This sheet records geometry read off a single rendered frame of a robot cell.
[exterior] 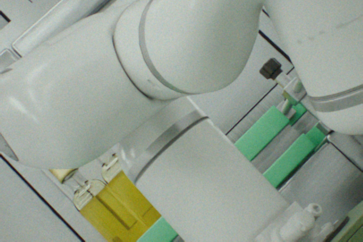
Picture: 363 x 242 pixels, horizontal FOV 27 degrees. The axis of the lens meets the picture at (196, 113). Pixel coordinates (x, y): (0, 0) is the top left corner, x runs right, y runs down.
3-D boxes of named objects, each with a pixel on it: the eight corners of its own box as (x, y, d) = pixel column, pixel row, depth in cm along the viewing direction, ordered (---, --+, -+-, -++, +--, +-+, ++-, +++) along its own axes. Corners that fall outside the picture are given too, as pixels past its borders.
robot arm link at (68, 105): (259, 62, 59) (102, 184, 51) (134, 90, 79) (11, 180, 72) (197, -44, 56) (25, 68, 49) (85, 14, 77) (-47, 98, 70)
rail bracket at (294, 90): (325, 138, 109) (264, 80, 111) (352, 107, 93) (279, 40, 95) (312, 152, 108) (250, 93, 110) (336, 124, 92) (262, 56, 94)
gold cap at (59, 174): (76, 165, 109) (55, 145, 110) (58, 183, 109) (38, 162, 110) (80, 168, 113) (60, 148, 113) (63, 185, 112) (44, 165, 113)
